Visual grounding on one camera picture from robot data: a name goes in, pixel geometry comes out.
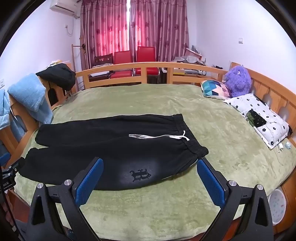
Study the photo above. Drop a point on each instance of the wooden bed frame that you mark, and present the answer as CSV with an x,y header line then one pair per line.
x,y
150,65

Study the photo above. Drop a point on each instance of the red chair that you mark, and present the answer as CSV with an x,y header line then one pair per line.
x,y
145,54
122,58

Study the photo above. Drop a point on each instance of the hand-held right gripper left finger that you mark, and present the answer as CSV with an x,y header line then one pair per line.
x,y
90,182

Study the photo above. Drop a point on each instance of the pink patterned curtain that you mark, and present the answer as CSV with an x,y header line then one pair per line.
x,y
159,25
104,27

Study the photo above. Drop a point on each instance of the black pants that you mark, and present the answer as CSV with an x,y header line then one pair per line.
x,y
104,144

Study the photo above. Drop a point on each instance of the light blue cloth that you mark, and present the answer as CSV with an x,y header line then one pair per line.
x,y
3,111

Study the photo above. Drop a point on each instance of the green blanket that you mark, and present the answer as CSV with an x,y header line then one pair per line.
x,y
150,99

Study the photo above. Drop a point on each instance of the black jacket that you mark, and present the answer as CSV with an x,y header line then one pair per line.
x,y
60,75

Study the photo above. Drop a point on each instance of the blue towel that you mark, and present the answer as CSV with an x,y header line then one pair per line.
x,y
30,95

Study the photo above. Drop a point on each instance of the cluttered desk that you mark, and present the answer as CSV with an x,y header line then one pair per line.
x,y
192,60

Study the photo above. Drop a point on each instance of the white plastic basin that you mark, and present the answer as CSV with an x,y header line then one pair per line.
x,y
277,206

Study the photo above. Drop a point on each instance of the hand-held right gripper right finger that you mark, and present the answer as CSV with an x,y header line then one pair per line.
x,y
210,182

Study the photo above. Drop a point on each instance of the geometric patterned pillow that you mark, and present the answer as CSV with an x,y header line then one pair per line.
x,y
215,89

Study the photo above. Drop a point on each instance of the white air conditioner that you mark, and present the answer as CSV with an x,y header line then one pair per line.
x,y
64,5

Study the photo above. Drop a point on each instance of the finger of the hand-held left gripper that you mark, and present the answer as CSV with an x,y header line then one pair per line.
x,y
4,158

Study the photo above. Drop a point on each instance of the dark green cloth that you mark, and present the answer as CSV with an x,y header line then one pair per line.
x,y
255,118

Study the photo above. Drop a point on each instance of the purple plush toy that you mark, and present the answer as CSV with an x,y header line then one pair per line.
x,y
238,80

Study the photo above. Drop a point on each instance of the white wall outlet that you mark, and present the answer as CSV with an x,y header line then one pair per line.
x,y
1,83

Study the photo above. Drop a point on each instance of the white wall switch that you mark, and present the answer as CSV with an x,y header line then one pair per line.
x,y
241,41

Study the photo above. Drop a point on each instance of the dark wooden chair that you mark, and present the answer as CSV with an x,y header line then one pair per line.
x,y
103,59

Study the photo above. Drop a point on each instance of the white floral pillow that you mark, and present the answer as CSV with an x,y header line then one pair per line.
x,y
270,129

